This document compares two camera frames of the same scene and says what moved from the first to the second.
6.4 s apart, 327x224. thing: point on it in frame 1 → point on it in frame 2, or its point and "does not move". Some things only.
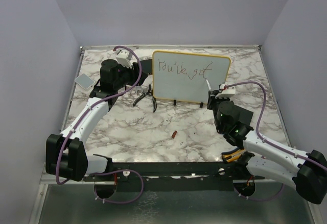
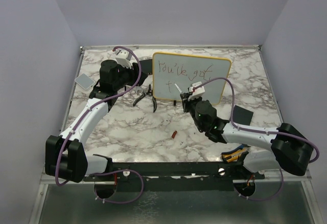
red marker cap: (173, 134) does not move
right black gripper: (212, 99) → (186, 102)
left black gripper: (134, 73) does not move
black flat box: (245, 116) does not move
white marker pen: (208, 84) → (178, 88)
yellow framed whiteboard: (181, 77) does not move
